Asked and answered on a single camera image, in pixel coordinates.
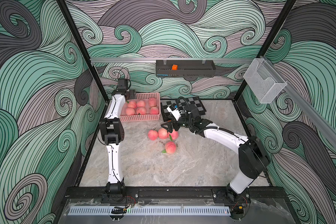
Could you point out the peach cracked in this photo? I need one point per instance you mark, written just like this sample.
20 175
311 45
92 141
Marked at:
132 104

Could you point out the aluminium wall rail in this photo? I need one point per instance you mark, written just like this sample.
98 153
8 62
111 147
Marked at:
298 90
164 59

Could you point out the black wall shelf tray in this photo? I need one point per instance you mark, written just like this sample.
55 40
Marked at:
189 70

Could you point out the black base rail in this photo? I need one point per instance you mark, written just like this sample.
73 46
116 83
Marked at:
145 195

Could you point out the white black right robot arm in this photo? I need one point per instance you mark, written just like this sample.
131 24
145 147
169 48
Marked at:
253 158

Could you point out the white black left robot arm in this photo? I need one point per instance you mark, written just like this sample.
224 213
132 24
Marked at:
112 134

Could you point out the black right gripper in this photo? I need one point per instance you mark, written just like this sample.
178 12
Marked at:
172 125

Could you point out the black frame post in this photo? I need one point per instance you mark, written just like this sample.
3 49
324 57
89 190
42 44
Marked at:
74 30
270 38

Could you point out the peach pale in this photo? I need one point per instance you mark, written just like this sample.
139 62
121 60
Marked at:
163 133

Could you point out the aluminium wall rail right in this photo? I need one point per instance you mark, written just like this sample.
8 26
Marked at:
298 90

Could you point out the black frame post left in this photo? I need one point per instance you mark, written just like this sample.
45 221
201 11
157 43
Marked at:
74 30

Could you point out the peach with leaf back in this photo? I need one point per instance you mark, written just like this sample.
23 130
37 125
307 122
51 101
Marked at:
154 110

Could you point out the white vented cable duct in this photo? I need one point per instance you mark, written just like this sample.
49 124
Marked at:
152 210

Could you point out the peach with leaf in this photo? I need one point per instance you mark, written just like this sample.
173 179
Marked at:
173 135
154 110

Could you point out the pink perforated plastic basket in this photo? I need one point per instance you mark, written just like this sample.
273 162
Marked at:
145 107

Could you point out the clear acrylic wall holder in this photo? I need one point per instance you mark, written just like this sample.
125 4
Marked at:
264 80

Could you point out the aluminium wall rail back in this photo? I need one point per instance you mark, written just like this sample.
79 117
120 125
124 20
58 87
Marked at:
164 59

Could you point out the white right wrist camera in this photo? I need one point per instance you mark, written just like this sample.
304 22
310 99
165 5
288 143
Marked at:
176 112

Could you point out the black frame post right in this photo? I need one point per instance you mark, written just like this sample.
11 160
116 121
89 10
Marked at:
270 38

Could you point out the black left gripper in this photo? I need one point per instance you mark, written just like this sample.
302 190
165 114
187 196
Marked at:
133 95

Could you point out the orange cube on shelf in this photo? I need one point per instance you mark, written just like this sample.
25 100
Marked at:
174 67

